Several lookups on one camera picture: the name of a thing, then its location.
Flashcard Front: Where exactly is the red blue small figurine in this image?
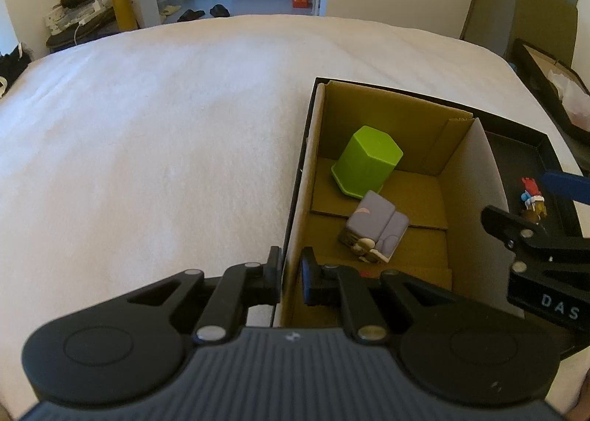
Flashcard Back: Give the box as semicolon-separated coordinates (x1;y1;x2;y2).
521;177;544;210

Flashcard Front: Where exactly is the brown cardboard box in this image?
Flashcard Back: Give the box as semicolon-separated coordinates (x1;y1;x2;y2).
279;79;513;327

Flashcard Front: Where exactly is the brown haired doll figurine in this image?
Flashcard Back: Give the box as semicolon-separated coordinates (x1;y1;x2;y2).
522;201;547;224

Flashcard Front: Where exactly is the black framed box right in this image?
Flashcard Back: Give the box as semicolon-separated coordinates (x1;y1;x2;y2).
511;38;589;171

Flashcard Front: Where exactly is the purple sofa toy figure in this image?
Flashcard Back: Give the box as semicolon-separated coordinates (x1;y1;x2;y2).
338;191;409;264

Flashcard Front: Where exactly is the green hexagonal cup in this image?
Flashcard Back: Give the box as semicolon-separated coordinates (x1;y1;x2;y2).
331;125;404;199

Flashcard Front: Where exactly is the black ghost mask cloth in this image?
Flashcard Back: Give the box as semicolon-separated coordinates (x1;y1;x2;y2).
0;43;32;97

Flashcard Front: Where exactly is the black slipper left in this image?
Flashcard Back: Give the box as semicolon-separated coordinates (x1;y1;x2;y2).
177;9;205;22

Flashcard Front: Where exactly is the black slipper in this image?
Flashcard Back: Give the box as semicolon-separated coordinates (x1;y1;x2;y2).
210;4;230;17
177;9;205;22

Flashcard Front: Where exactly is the beige slipper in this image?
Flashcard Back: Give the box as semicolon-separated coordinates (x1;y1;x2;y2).
160;5;181;18

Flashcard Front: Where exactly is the black slipper right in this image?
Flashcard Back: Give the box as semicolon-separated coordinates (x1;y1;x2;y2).
210;4;230;17

